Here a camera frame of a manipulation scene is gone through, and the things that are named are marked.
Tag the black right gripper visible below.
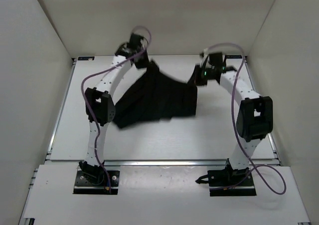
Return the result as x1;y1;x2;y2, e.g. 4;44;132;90
186;64;214;87

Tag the black pleated skirt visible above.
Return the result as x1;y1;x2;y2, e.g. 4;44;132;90
113;60;197;129

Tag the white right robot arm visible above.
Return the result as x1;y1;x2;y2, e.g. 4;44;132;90
193;64;273;185

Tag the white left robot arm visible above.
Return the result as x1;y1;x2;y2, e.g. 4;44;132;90
81;51;149;184

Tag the blue label sticker right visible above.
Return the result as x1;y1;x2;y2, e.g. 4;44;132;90
225;55;242;59

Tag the blue label sticker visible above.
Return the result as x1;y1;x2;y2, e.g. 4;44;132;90
225;55;242;59
77;56;95;61

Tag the blue label sticker left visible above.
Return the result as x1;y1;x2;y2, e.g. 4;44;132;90
77;56;95;61

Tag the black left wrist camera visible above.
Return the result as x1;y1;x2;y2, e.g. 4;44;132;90
115;33;148;58

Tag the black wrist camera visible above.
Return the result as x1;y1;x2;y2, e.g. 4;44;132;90
115;33;148;58
199;52;225;68

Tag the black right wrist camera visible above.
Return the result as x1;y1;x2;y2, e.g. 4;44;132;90
199;52;225;68

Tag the aluminium table rail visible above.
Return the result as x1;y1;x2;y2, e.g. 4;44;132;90
99;159;281;168

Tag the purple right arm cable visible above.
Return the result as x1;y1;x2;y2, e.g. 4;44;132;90
199;42;287;195

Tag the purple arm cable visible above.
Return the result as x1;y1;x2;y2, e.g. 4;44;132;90
82;26;153;193
199;42;287;195

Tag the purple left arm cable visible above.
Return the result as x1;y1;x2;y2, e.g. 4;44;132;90
82;26;153;193

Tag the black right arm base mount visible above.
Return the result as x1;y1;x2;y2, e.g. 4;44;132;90
195;169;257;197

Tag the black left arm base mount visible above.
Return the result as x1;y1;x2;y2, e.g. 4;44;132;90
73;161;120;195

